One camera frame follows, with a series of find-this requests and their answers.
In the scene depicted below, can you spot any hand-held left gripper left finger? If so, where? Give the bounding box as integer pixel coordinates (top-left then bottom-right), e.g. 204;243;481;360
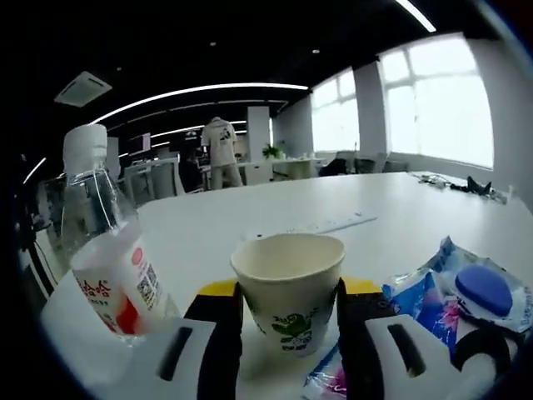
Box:
120;279;245;400

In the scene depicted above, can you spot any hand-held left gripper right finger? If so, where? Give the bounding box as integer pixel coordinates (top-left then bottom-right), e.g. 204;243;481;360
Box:
332;274;463;400

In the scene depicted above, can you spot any blue pink tissue packet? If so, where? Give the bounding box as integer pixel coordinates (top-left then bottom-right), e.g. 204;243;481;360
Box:
302;268;459;400

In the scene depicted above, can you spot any white paper cup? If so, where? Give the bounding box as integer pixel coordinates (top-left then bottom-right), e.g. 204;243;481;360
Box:
230;233;346;358

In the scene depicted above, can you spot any black cable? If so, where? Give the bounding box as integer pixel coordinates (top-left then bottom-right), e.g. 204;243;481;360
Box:
451;324;521;376

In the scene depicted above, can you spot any clear plastic water bottle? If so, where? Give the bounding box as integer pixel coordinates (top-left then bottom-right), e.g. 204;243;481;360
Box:
61;123;182;347

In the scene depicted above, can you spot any flat white strip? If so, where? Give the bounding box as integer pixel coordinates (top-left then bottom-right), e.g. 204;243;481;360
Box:
245;210;378;241

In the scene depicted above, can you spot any white table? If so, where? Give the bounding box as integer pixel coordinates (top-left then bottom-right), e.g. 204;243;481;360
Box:
39;171;530;400

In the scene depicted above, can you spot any white office chair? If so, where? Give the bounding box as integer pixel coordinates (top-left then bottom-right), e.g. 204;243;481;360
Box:
149;160;187;197

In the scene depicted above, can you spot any dark office chair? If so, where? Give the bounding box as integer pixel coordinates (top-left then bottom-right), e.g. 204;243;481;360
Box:
322;157;355;176

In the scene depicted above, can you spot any small black object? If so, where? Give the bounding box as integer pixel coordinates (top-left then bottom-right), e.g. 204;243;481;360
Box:
460;175;495;197

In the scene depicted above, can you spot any large window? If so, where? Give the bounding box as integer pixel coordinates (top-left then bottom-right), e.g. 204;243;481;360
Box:
311;68;360;153
381;35;495;170

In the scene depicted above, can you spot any ceiling air vent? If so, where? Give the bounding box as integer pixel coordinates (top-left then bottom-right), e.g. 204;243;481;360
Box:
53;71;113;106

